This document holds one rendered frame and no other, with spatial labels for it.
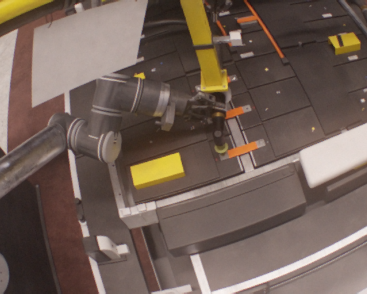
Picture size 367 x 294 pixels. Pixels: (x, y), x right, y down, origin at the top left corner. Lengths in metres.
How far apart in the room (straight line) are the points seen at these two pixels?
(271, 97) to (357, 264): 0.76
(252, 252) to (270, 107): 0.52
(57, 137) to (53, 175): 1.58
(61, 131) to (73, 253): 1.37
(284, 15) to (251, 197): 0.90
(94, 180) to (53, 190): 1.20
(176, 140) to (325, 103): 0.55
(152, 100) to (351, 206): 0.73
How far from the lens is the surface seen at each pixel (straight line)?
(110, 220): 1.65
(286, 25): 1.89
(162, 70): 1.77
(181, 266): 1.63
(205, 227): 1.31
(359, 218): 1.44
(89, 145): 1.39
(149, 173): 1.50
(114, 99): 1.36
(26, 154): 1.30
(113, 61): 1.13
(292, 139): 1.53
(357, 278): 1.61
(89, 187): 1.74
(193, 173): 1.50
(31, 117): 3.39
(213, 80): 1.43
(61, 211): 2.83
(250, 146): 1.53
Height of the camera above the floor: 2.31
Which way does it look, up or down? 57 degrees down
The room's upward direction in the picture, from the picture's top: 20 degrees counter-clockwise
